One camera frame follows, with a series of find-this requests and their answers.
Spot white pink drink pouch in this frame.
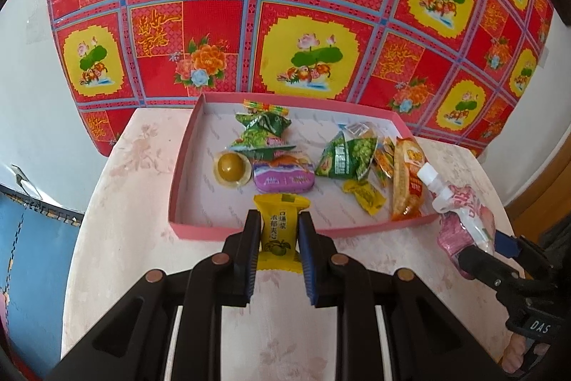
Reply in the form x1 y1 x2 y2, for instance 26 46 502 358
417 163 496 263

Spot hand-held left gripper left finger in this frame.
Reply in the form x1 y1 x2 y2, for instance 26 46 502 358
47 209 262 381

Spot green pea snack packet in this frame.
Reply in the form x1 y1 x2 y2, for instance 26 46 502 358
314 131 378 182
234 111 293 150

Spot yellow pastry packet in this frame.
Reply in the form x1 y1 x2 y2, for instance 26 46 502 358
253 192 310 275

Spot orange cracker packet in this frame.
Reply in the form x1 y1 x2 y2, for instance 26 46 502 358
390 137 426 222

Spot rainbow striped candy packet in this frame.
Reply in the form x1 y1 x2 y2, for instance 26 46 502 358
242 99 290 117

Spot pink cardboard box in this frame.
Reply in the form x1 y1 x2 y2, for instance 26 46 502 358
168 92 440 241

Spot orange snack packet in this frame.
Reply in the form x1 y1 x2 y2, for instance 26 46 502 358
374 136 398 190

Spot purple round packet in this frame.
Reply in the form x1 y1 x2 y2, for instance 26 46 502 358
252 164 317 193

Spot blue floor mat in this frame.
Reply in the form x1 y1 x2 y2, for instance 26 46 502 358
0 185 83 368

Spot person's right hand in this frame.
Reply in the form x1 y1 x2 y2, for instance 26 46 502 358
502 334 549 375

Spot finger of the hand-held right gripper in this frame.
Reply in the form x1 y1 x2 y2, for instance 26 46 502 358
457 245 520 290
493 229 525 259

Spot small yellow green-print packet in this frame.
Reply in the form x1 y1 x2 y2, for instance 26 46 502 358
341 179 386 216

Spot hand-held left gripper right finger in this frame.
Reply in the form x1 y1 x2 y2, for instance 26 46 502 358
298 210 505 381

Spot wooden door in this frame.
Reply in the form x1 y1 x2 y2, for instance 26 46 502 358
504 149 571 230

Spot cream floral tablecloth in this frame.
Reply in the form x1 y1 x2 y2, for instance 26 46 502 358
60 109 522 381

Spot yellow round jelly cup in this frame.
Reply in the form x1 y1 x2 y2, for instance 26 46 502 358
216 151 251 186

